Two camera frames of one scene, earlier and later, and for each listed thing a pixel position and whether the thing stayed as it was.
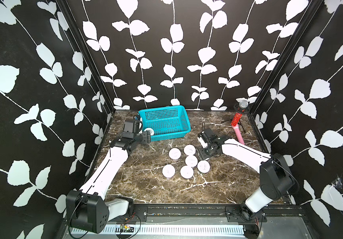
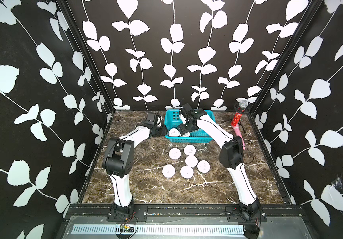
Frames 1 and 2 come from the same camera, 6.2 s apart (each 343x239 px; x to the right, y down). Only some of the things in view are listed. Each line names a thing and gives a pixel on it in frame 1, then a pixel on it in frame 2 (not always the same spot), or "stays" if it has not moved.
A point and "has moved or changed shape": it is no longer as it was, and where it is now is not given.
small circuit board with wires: x=125 y=228 stays
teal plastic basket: x=167 y=122 has moved or changed shape
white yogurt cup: x=151 y=131 has moved or changed shape
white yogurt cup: x=175 y=153 stays
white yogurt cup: x=168 y=171 stays
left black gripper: x=145 y=137 → x=163 y=131
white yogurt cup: x=186 y=172 stays
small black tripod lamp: x=242 y=107 stays
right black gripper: x=202 y=155 → x=182 y=130
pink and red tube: x=234 y=123 stays
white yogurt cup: x=191 y=161 stays
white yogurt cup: x=190 y=149 stays
